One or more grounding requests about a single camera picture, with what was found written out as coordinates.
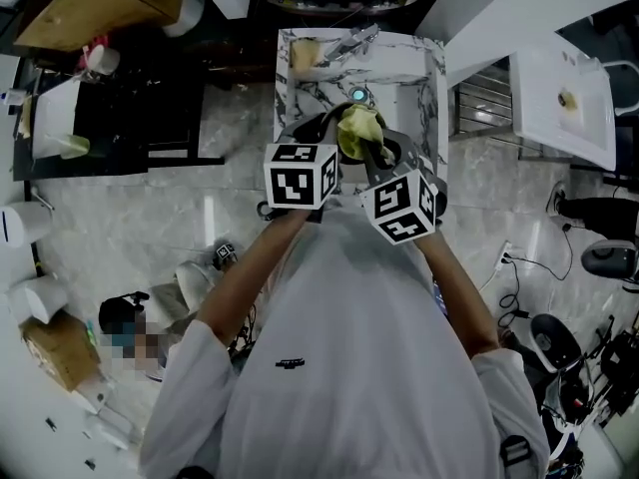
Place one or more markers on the brown round bowl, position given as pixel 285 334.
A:
pixel 352 161

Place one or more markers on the steel rack frame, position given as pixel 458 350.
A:
pixel 481 103

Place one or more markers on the white sink basin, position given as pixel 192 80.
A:
pixel 544 113

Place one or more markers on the black and white oval device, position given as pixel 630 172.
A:
pixel 554 342

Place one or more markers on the person's left forearm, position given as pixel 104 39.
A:
pixel 244 287

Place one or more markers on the yellow sponge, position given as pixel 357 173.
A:
pixel 305 53

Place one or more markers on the black display device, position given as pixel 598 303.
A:
pixel 439 300

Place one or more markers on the white tubular frame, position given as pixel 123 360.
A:
pixel 630 65

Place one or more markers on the plain white bin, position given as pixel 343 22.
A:
pixel 37 298

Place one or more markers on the marble sink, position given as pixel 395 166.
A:
pixel 309 98

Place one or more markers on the white power strip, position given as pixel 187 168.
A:
pixel 504 256

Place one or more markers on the black metal table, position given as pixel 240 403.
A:
pixel 140 118

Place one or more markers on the white rectangular basin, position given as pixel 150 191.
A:
pixel 52 118

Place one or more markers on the pale green plastic cup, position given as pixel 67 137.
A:
pixel 75 146

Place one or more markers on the medium brown cardboard box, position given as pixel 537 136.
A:
pixel 60 352

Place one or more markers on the white mug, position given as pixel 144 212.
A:
pixel 104 60

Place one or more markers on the large brown cardboard box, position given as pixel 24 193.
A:
pixel 95 8

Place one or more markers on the teal sink drain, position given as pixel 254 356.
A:
pixel 358 95

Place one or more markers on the grey oval device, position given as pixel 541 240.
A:
pixel 609 260

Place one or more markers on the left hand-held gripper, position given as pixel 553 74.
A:
pixel 294 177

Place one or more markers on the person's right forearm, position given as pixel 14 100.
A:
pixel 459 297

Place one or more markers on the white bin with dark stripe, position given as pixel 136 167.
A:
pixel 25 223

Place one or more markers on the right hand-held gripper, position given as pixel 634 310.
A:
pixel 399 207

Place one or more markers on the yellow cloth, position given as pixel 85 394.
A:
pixel 362 128

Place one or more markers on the round dark table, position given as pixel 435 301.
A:
pixel 339 4

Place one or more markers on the white cylindrical container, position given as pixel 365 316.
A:
pixel 187 10

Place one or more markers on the black wheeled equipment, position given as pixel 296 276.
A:
pixel 614 367

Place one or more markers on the person's white shirt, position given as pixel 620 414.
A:
pixel 359 367

